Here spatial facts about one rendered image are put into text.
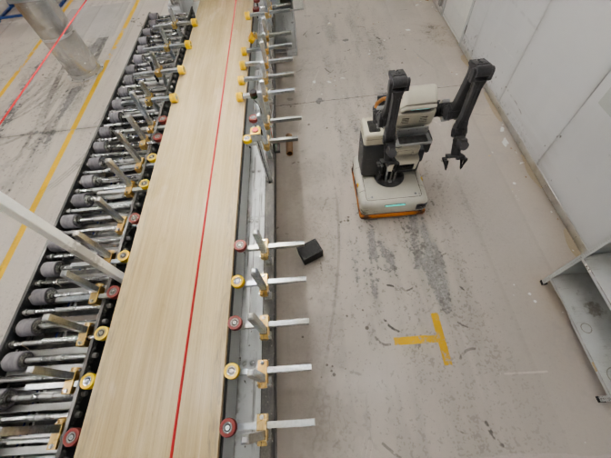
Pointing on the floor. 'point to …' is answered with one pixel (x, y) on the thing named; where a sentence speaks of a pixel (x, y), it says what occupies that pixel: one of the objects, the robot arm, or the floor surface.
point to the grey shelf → (589, 305)
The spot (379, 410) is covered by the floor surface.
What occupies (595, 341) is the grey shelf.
